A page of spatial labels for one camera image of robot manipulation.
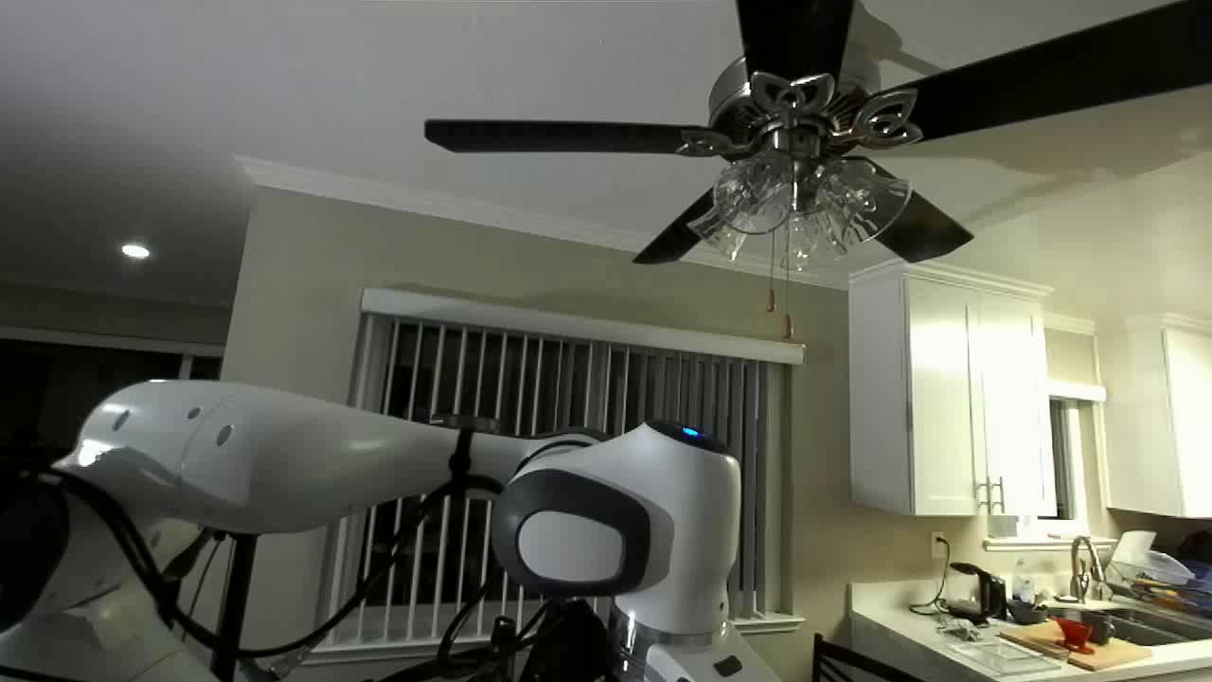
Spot fan pull chain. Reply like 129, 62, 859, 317
757, 240, 803, 344

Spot white vertical window blinds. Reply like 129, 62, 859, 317
316, 284, 811, 655

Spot dark ceiling fan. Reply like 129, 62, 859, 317
420, 0, 1212, 268

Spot glass fan light fixture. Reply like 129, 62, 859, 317
685, 149, 917, 277

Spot white kitchen sink counter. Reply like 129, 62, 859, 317
845, 576, 1212, 682

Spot small kitchen window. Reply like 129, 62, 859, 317
1043, 376, 1109, 529

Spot chrome sink faucet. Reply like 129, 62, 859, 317
1066, 529, 1108, 605

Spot red cup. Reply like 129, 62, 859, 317
1055, 605, 1100, 653

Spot dishes pile beside sink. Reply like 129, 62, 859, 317
1108, 527, 1212, 597

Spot wooden cutting board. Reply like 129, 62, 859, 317
999, 613, 1154, 673

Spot black velcro arm strap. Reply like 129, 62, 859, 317
442, 423, 480, 491

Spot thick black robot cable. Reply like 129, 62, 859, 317
67, 429, 604, 682

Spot white two-door wall cabinet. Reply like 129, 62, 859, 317
845, 258, 1060, 520

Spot white wall cabinet beside window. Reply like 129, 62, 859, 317
1108, 312, 1212, 520

